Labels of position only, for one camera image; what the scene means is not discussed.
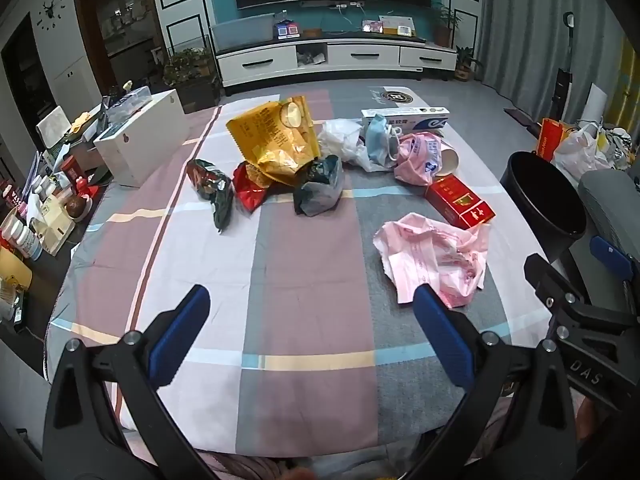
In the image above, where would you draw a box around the dark side table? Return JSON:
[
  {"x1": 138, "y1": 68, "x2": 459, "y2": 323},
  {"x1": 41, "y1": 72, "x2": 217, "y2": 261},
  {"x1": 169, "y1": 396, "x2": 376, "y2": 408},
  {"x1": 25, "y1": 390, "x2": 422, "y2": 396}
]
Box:
[{"x1": 0, "y1": 105, "x2": 116, "y2": 341}]

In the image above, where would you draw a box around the red snack wrapper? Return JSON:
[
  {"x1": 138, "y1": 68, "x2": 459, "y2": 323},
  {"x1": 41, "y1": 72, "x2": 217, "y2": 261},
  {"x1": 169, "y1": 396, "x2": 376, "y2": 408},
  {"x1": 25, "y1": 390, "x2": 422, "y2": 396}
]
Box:
[{"x1": 232, "y1": 162, "x2": 273, "y2": 214}]

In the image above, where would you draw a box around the large pink plastic bag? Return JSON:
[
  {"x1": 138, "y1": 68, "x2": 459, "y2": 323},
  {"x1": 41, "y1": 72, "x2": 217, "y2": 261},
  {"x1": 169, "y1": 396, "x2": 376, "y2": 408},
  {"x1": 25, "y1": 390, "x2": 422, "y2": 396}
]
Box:
[{"x1": 374, "y1": 212, "x2": 493, "y2": 309}]

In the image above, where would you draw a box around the white television cabinet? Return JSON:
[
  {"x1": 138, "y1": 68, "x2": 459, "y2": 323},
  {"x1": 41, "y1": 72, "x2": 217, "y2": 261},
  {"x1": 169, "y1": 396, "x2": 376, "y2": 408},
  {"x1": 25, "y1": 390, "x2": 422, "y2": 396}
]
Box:
[{"x1": 215, "y1": 35, "x2": 458, "y2": 88}]

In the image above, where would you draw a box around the white plastic shopping bag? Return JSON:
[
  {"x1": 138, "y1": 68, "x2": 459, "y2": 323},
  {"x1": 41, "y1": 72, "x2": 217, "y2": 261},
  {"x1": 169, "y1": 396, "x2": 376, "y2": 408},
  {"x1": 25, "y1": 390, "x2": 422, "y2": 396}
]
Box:
[{"x1": 552, "y1": 122, "x2": 613, "y2": 181}]

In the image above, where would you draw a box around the glass fish tank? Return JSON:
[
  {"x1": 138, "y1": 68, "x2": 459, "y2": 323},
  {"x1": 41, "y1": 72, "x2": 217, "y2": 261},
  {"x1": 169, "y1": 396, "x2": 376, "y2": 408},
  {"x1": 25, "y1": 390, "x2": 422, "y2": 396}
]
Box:
[{"x1": 210, "y1": 12, "x2": 277, "y2": 53}]

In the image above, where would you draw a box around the red cigarette box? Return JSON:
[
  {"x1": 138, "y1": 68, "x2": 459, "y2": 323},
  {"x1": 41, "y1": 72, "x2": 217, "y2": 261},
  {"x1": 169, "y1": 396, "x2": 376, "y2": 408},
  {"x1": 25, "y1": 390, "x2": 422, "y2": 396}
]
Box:
[{"x1": 425, "y1": 176, "x2": 497, "y2": 230}]

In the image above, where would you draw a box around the yellow curtain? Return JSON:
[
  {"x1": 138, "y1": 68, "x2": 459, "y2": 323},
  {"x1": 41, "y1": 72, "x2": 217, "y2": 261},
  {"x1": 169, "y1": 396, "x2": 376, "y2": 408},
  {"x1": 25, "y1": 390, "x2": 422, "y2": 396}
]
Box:
[{"x1": 607, "y1": 35, "x2": 640, "y2": 126}]

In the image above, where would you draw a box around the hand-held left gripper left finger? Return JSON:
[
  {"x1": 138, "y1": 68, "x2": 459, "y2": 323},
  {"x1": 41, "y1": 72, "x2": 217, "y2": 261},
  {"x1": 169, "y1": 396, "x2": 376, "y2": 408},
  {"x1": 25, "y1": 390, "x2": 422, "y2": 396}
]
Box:
[{"x1": 42, "y1": 284, "x2": 213, "y2": 480}]

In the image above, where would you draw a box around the upright floor cleaner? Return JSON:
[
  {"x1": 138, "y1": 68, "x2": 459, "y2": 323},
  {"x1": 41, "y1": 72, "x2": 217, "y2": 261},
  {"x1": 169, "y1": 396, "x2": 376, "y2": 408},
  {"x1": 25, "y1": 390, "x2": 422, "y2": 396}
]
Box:
[{"x1": 550, "y1": 11, "x2": 576, "y2": 126}]

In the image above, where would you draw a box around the yellow snack bag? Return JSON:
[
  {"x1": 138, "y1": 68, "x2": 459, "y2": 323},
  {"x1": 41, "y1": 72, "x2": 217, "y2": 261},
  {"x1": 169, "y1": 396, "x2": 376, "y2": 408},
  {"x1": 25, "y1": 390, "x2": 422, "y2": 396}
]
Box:
[{"x1": 226, "y1": 96, "x2": 321, "y2": 188}]

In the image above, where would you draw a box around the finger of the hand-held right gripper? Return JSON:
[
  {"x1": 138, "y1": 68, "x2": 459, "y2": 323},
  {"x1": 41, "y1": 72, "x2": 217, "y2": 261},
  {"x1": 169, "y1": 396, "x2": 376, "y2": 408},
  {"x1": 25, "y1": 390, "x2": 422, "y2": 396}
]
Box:
[
  {"x1": 523, "y1": 253, "x2": 640, "y2": 346},
  {"x1": 589, "y1": 235, "x2": 640, "y2": 311}
]

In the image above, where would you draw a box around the small potted plant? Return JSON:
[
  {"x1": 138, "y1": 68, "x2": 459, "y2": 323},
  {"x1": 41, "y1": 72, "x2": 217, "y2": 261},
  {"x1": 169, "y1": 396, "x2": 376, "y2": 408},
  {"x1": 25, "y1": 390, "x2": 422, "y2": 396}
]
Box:
[{"x1": 454, "y1": 46, "x2": 483, "y2": 82}]

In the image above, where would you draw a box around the white paper cup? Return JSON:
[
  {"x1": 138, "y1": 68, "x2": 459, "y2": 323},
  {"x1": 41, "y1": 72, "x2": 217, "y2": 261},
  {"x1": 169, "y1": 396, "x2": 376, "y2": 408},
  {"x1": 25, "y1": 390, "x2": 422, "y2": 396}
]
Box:
[{"x1": 435, "y1": 142, "x2": 460, "y2": 177}]

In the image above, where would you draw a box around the person's pink clothing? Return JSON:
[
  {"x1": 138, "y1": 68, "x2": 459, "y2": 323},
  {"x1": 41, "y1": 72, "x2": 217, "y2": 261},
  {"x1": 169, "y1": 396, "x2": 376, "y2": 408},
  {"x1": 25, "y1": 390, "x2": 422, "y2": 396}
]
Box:
[{"x1": 200, "y1": 447, "x2": 321, "y2": 480}]

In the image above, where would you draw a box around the red shopping bag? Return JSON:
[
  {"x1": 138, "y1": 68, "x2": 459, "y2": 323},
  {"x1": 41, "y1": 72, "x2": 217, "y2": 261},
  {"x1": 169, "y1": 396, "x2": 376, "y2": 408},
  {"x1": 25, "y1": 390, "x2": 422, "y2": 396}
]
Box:
[{"x1": 535, "y1": 117, "x2": 576, "y2": 161}]

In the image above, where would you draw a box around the desk calendar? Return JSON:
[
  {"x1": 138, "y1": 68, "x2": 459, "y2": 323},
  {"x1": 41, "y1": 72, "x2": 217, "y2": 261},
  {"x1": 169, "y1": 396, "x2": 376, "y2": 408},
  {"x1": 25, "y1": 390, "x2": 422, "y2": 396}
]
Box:
[{"x1": 380, "y1": 14, "x2": 416, "y2": 37}]

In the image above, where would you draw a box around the small pink plastic bag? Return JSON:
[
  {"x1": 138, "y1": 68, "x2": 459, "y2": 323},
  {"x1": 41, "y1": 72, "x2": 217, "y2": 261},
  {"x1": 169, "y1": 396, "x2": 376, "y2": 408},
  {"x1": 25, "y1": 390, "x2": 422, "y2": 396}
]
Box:
[{"x1": 394, "y1": 132, "x2": 446, "y2": 187}]

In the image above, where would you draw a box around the black wall clock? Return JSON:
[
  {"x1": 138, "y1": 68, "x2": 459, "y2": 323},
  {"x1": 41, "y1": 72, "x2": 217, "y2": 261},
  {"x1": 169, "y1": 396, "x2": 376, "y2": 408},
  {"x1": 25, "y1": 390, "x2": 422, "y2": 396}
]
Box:
[{"x1": 36, "y1": 0, "x2": 71, "y2": 31}]

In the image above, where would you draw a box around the grey curtain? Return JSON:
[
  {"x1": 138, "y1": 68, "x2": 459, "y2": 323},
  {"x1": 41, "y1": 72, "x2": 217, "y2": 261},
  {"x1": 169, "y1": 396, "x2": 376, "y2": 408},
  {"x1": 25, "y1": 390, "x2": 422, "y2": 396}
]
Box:
[{"x1": 475, "y1": 0, "x2": 626, "y2": 111}]

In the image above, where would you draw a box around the dark grey plastic bag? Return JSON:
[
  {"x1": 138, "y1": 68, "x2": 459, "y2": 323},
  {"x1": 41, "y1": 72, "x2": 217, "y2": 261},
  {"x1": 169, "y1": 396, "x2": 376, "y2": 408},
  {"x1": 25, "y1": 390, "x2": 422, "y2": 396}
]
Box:
[{"x1": 293, "y1": 155, "x2": 346, "y2": 217}]

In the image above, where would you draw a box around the tall potted plant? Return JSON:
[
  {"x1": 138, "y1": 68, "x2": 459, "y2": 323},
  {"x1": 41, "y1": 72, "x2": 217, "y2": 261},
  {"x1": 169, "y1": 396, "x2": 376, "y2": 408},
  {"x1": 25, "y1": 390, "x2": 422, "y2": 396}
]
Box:
[{"x1": 432, "y1": 2, "x2": 463, "y2": 48}]

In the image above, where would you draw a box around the red tea box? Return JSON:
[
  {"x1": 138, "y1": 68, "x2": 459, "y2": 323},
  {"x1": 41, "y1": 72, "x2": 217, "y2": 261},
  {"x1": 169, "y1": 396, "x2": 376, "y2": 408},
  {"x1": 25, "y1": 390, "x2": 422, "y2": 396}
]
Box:
[{"x1": 61, "y1": 156, "x2": 85, "y2": 183}]

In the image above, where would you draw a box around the blue face mask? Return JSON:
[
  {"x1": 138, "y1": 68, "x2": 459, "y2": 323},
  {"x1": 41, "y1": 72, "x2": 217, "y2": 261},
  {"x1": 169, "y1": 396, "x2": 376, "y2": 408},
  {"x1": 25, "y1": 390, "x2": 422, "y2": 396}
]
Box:
[{"x1": 364, "y1": 114, "x2": 403, "y2": 167}]

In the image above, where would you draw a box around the black trash bin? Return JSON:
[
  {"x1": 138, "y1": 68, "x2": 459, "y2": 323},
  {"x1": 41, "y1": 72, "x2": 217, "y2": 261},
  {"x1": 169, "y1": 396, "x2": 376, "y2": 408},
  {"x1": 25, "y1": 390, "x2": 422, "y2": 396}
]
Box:
[{"x1": 500, "y1": 151, "x2": 588, "y2": 266}]

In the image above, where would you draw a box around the dark green snack wrapper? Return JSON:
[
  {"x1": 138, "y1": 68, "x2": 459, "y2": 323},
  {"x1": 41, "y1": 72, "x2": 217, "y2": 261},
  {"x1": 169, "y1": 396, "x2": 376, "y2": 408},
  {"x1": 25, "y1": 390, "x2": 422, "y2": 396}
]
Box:
[{"x1": 187, "y1": 159, "x2": 235, "y2": 233}]

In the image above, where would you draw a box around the clear plastic container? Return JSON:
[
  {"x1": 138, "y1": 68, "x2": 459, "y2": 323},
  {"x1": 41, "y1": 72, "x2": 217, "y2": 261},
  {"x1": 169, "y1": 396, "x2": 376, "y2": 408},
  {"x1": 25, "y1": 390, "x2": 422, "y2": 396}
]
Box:
[{"x1": 107, "y1": 86, "x2": 152, "y2": 123}]

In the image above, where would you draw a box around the white storage box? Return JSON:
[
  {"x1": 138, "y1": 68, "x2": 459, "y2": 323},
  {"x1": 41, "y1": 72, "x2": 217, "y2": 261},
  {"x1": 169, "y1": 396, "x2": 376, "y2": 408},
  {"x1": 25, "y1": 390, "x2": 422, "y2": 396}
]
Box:
[{"x1": 94, "y1": 89, "x2": 190, "y2": 188}]

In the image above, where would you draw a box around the white board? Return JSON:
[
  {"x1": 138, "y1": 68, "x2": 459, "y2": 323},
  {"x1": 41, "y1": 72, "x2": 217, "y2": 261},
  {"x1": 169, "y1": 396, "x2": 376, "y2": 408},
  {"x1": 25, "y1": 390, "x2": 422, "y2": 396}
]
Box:
[{"x1": 582, "y1": 82, "x2": 608, "y2": 123}]

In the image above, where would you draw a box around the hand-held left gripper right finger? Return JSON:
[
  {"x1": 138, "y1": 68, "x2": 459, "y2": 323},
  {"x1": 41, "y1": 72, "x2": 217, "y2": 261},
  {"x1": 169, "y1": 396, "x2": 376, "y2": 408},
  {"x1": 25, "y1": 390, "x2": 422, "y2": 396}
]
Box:
[{"x1": 412, "y1": 284, "x2": 583, "y2": 480}]

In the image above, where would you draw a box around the checked table cloth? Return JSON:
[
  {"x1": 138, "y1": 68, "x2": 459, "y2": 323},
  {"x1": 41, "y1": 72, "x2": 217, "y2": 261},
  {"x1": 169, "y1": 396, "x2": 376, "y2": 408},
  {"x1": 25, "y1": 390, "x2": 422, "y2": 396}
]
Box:
[{"x1": 45, "y1": 87, "x2": 566, "y2": 461}]

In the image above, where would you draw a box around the brown coconut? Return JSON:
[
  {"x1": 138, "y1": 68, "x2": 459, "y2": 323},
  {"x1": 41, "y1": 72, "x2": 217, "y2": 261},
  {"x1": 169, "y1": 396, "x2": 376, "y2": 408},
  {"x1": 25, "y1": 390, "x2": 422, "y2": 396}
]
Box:
[{"x1": 66, "y1": 195, "x2": 92, "y2": 222}]

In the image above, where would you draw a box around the pile of clothes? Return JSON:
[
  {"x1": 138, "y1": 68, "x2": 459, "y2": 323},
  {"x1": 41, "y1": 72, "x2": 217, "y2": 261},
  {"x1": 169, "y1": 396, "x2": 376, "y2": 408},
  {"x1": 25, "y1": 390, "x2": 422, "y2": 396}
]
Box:
[{"x1": 597, "y1": 127, "x2": 633, "y2": 171}]

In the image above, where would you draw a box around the yellow carton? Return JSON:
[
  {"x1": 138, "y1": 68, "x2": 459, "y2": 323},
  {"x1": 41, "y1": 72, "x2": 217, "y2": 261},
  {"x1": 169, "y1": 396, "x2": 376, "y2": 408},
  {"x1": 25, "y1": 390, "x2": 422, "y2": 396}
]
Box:
[{"x1": 0, "y1": 247, "x2": 33, "y2": 293}]

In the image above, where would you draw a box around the black planter with plants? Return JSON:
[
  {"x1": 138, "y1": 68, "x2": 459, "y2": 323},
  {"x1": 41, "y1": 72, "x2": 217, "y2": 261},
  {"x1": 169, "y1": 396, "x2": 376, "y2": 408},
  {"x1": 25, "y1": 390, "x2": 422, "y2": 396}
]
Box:
[{"x1": 162, "y1": 47, "x2": 221, "y2": 113}]

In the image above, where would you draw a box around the white and blue medicine box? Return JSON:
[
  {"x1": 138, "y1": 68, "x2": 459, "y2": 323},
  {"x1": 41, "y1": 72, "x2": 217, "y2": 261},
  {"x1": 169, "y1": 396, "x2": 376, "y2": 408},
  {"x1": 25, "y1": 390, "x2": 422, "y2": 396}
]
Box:
[{"x1": 361, "y1": 106, "x2": 451, "y2": 131}]

